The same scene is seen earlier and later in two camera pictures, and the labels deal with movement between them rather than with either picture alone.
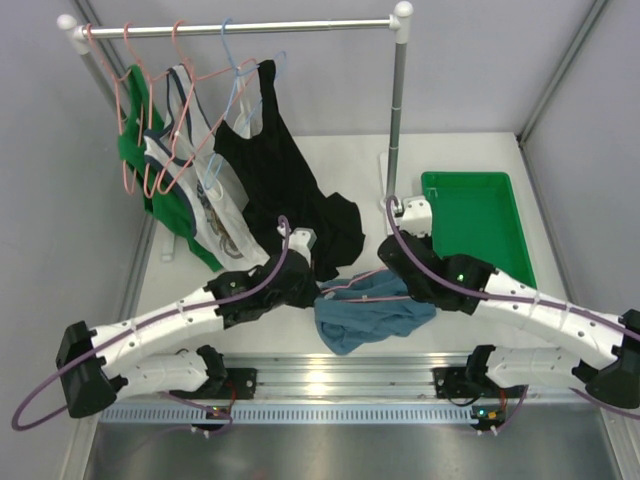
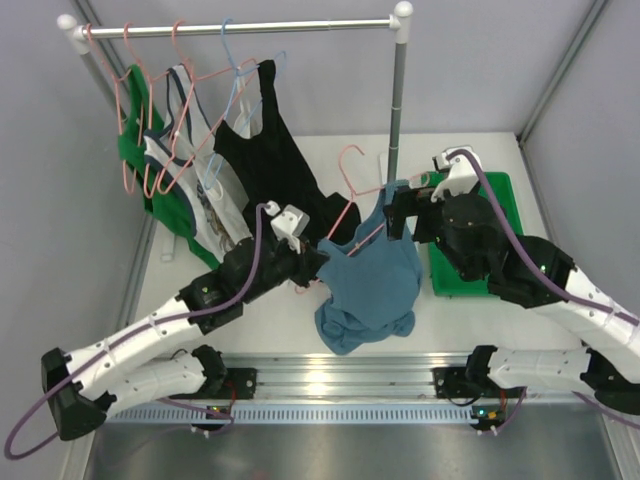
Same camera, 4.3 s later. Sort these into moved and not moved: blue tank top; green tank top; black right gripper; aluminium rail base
Moved: black right gripper; blue tank top
Not moved: green tank top; aluminium rail base
